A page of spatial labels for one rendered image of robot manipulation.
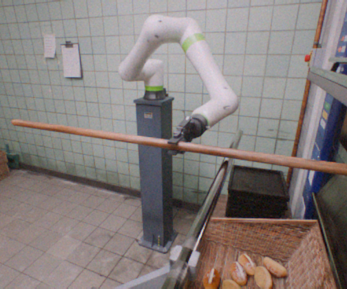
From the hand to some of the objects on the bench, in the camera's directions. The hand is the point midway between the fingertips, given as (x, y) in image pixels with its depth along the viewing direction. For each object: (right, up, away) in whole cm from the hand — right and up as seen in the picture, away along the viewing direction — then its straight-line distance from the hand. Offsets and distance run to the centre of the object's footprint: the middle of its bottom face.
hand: (175, 144), depth 78 cm
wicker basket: (+26, -62, +10) cm, 68 cm away
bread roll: (+44, -55, +24) cm, 75 cm away
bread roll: (+35, -58, +18) cm, 70 cm away
